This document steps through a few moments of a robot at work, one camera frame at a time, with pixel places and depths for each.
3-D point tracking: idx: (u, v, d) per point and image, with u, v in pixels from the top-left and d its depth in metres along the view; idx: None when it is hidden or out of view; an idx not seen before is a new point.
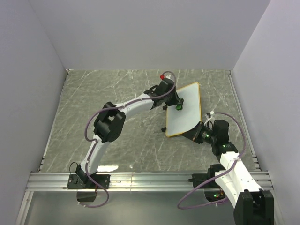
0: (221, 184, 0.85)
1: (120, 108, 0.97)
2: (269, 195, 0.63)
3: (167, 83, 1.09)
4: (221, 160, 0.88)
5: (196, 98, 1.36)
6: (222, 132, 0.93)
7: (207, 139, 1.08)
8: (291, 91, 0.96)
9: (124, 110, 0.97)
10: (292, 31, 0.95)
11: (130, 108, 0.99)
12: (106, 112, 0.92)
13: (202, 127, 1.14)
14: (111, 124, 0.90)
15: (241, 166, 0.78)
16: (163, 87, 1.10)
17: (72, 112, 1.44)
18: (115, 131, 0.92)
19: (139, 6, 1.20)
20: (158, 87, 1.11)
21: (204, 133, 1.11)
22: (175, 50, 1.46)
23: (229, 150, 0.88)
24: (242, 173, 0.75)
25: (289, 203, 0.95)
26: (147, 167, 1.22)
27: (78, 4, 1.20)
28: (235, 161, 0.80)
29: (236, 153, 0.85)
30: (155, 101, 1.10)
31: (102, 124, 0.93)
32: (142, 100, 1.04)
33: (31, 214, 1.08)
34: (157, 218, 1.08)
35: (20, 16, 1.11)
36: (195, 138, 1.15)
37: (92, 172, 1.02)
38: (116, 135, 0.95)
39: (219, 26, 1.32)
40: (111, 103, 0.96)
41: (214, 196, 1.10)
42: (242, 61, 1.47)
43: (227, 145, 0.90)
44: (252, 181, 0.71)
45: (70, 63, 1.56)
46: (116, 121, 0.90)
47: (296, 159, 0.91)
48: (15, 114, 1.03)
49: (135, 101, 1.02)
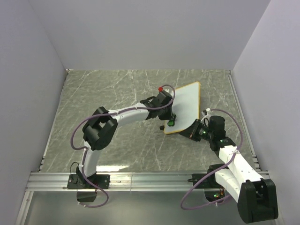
0: (221, 182, 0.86)
1: (113, 114, 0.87)
2: (271, 183, 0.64)
3: (164, 95, 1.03)
4: (220, 155, 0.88)
5: (193, 99, 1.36)
6: (219, 128, 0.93)
7: (204, 136, 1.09)
8: (291, 91, 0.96)
9: (117, 117, 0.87)
10: (293, 31, 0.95)
11: (123, 116, 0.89)
12: (97, 118, 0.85)
13: (198, 124, 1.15)
14: (101, 131, 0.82)
15: (240, 159, 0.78)
16: (160, 99, 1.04)
17: (72, 112, 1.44)
18: (102, 139, 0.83)
19: (139, 7, 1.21)
20: (155, 99, 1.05)
21: (201, 131, 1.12)
22: (176, 50, 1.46)
23: (228, 145, 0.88)
24: (241, 165, 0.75)
25: (289, 204, 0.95)
26: (147, 167, 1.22)
27: (78, 5, 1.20)
28: (234, 153, 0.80)
29: (234, 147, 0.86)
30: (151, 112, 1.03)
31: (91, 130, 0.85)
32: (137, 109, 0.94)
33: (31, 214, 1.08)
34: (157, 218, 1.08)
35: (21, 16, 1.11)
36: (192, 135, 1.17)
37: (89, 174, 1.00)
38: (105, 144, 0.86)
39: (219, 26, 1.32)
40: (104, 108, 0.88)
41: (214, 196, 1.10)
42: (242, 61, 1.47)
43: (225, 140, 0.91)
44: (253, 172, 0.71)
45: (70, 62, 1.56)
46: (106, 128, 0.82)
47: (296, 159, 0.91)
48: (16, 114, 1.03)
49: (130, 108, 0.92)
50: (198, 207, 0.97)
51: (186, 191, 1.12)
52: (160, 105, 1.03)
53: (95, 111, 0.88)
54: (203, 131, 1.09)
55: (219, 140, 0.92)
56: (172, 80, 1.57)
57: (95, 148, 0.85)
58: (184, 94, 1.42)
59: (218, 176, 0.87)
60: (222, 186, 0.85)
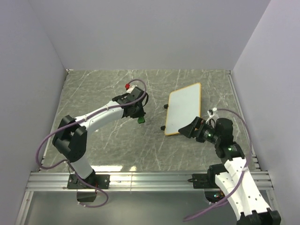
0: (222, 186, 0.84)
1: (81, 122, 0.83)
2: (277, 217, 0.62)
3: (140, 90, 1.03)
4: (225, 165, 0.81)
5: (196, 104, 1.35)
6: (226, 133, 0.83)
7: (210, 139, 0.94)
8: (291, 91, 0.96)
9: (86, 123, 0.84)
10: (293, 32, 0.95)
11: (94, 120, 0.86)
12: (63, 130, 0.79)
13: (204, 126, 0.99)
14: (71, 141, 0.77)
15: (249, 179, 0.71)
16: (136, 94, 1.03)
17: (72, 112, 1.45)
18: (77, 148, 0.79)
19: (139, 7, 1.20)
20: (130, 95, 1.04)
21: (206, 132, 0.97)
22: (175, 50, 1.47)
23: (236, 155, 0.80)
24: (249, 188, 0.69)
25: (289, 204, 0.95)
26: (147, 167, 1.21)
27: (78, 5, 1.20)
28: (243, 172, 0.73)
29: (243, 160, 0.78)
30: (126, 108, 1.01)
31: (62, 142, 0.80)
32: (109, 109, 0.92)
33: (31, 214, 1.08)
34: (157, 218, 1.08)
35: (20, 16, 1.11)
36: (196, 137, 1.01)
37: (85, 175, 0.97)
38: (81, 151, 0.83)
39: (219, 26, 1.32)
40: (70, 116, 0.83)
41: (214, 196, 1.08)
42: (242, 61, 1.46)
43: (234, 148, 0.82)
44: (261, 199, 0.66)
45: (70, 62, 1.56)
46: (77, 138, 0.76)
47: (296, 159, 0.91)
48: (16, 114, 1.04)
49: (100, 110, 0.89)
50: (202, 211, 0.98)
51: (192, 191, 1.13)
52: (133, 99, 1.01)
53: (61, 121, 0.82)
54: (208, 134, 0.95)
55: (227, 147, 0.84)
56: (172, 80, 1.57)
57: (70, 160, 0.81)
58: (188, 100, 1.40)
59: (219, 181, 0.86)
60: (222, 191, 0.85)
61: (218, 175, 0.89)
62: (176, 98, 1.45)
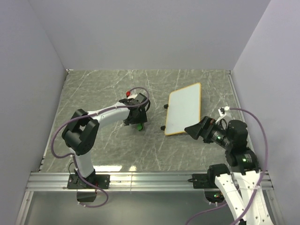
0: (222, 189, 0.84)
1: (93, 115, 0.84)
2: None
3: (144, 96, 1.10)
4: (236, 176, 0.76)
5: (196, 104, 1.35)
6: (240, 138, 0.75)
7: (219, 142, 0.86)
8: (291, 91, 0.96)
9: (98, 117, 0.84)
10: (293, 32, 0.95)
11: (105, 116, 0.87)
12: (76, 121, 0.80)
13: (213, 126, 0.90)
14: (83, 133, 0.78)
15: (258, 200, 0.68)
16: (139, 100, 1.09)
17: (72, 112, 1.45)
18: (87, 142, 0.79)
19: (139, 6, 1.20)
20: (134, 100, 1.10)
21: (215, 134, 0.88)
22: (175, 50, 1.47)
23: (249, 168, 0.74)
24: (258, 209, 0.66)
25: (290, 204, 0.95)
26: (147, 167, 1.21)
27: (78, 5, 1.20)
28: (254, 191, 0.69)
29: (256, 176, 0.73)
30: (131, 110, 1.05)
31: (72, 135, 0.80)
32: (117, 108, 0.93)
33: (31, 214, 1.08)
34: (157, 218, 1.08)
35: (20, 16, 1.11)
36: (204, 138, 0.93)
37: (85, 174, 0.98)
38: (89, 146, 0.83)
39: (219, 26, 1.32)
40: (82, 110, 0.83)
41: (214, 196, 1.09)
42: (242, 61, 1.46)
43: (249, 160, 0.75)
44: (267, 221, 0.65)
45: (70, 62, 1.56)
46: (89, 129, 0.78)
47: (297, 158, 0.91)
48: (16, 114, 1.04)
49: (109, 107, 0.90)
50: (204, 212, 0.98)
51: (192, 191, 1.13)
52: (138, 103, 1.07)
53: (74, 114, 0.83)
54: (218, 136, 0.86)
55: (239, 155, 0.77)
56: (172, 80, 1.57)
57: (78, 153, 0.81)
58: (188, 100, 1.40)
59: (220, 183, 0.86)
60: (221, 192, 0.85)
61: (217, 176, 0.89)
62: (176, 98, 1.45)
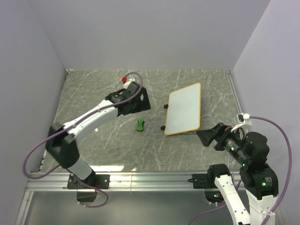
0: (221, 190, 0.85)
1: (70, 128, 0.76)
2: None
3: (137, 86, 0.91)
4: (249, 194, 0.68)
5: (196, 104, 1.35)
6: (259, 156, 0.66)
7: (232, 153, 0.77)
8: (290, 91, 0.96)
9: (76, 129, 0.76)
10: (292, 33, 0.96)
11: (84, 125, 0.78)
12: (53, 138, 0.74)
13: (228, 134, 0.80)
14: (63, 149, 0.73)
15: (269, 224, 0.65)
16: (131, 91, 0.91)
17: (72, 112, 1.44)
18: (69, 154, 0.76)
19: (139, 7, 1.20)
20: (126, 91, 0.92)
21: (229, 143, 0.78)
22: (175, 50, 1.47)
23: (265, 192, 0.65)
24: None
25: (289, 204, 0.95)
26: (147, 167, 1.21)
27: (78, 5, 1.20)
28: (267, 216, 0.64)
29: (272, 199, 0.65)
30: (122, 106, 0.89)
31: (52, 151, 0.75)
32: (101, 110, 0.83)
33: (31, 214, 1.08)
34: (156, 218, 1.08)
35: (21, 17, 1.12)
36: (215, 146, 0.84)
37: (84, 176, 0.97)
38: (74, 155, 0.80)
39: (219, 26, 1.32)
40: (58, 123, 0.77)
41: (214, 196, 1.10)
42: (242, 61, 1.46)
43: (268, 183, 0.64)
44: None
45: (70, 62, 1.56)
46: (67, 145, 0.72)
47: (296, 158, 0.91)
48: (16, 113, 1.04)
49: (91, 113, 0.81)
50: (208, 212, 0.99)
51: (192, 191, 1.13)
52: (130, 95, 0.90)
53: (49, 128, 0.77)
54: (232, 146, 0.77)
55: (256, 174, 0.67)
56: (172, 80, 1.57)
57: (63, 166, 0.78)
58: (188, 100, 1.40)
59: (219, 183, 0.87)
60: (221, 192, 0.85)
61: (218, 177, 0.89)
62: (176, 98, 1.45)
